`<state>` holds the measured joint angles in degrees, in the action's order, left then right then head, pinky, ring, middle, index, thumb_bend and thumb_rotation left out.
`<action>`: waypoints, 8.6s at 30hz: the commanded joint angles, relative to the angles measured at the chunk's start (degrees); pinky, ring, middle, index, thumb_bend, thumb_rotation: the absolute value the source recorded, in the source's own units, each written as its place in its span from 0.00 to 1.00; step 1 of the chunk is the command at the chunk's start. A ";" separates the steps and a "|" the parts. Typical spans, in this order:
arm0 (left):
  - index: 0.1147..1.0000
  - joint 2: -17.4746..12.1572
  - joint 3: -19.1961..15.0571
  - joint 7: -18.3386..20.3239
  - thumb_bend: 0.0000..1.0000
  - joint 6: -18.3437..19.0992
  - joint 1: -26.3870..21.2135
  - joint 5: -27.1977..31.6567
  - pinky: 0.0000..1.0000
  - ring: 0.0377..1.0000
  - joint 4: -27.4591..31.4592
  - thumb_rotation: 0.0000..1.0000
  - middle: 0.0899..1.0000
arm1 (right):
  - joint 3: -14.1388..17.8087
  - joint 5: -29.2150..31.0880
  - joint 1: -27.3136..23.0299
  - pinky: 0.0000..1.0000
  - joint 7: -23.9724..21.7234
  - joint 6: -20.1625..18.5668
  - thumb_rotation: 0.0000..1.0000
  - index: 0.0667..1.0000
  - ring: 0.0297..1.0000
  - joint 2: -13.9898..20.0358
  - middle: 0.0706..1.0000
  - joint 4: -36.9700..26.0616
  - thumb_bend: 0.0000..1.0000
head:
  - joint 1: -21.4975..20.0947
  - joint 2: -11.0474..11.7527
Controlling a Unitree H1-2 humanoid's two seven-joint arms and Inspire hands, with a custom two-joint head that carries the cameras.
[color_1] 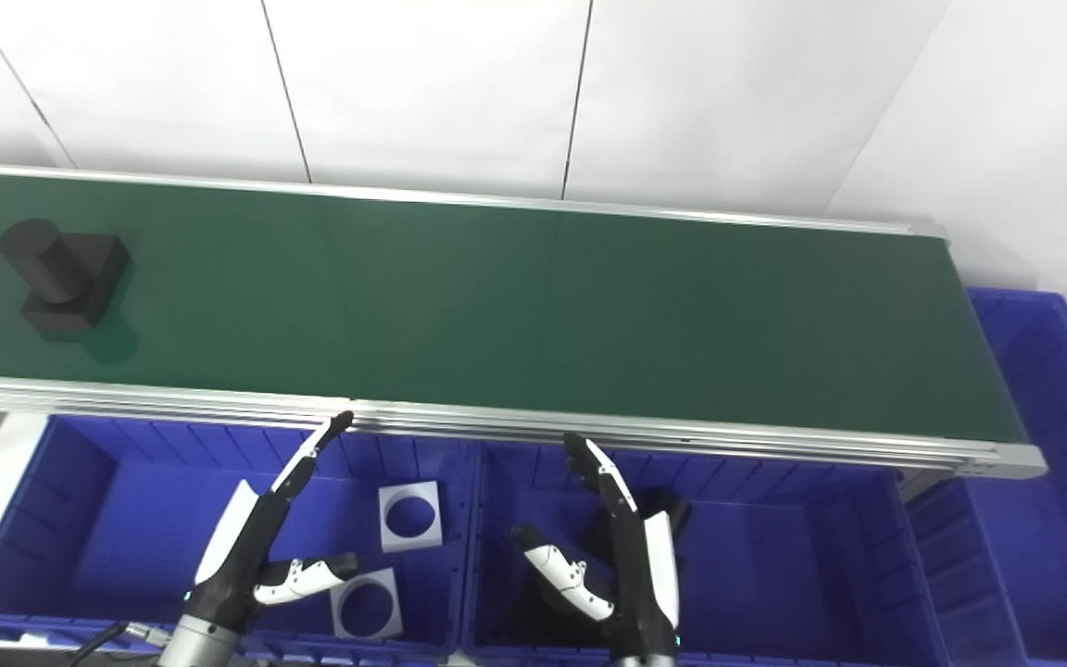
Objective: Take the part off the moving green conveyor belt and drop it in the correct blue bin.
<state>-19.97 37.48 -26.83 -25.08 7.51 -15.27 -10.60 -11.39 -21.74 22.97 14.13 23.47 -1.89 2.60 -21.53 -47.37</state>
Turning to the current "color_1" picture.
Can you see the green conveyor belt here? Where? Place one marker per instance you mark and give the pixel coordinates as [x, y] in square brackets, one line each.
[496, 306]

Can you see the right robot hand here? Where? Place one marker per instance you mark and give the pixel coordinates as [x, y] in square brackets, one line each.
[640, 565]

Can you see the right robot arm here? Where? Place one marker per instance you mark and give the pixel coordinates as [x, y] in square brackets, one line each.
[642, 662]

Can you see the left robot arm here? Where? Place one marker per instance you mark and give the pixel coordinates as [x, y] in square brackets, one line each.
[200, 647]

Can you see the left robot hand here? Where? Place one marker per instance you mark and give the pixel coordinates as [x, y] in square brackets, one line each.
[246, 551]

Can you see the blue plastic bin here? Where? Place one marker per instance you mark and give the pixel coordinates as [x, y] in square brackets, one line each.
[774, 556]
[1052, 519]
[126, 519]

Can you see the black cylinder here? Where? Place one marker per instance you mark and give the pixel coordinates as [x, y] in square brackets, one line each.
[672, 508]
[66, 278]

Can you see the white square plate with hole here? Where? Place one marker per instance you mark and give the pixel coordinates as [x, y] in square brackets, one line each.
[390, 533]
[341, 625]

